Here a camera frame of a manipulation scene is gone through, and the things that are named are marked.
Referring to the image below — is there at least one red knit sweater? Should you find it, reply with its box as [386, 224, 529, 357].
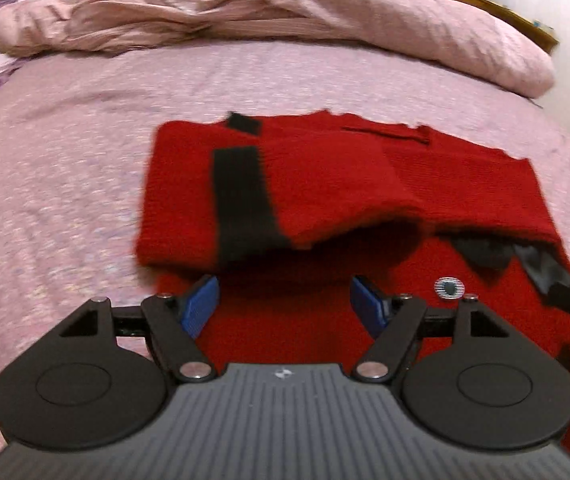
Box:
[135, 112, 570, 450]

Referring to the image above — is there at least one pink floral bed sheet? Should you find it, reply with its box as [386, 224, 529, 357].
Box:
[0, 34, 570, 474]

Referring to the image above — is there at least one pink crumpled duvet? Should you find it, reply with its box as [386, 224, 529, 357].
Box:
[0, 0, 555, 99]

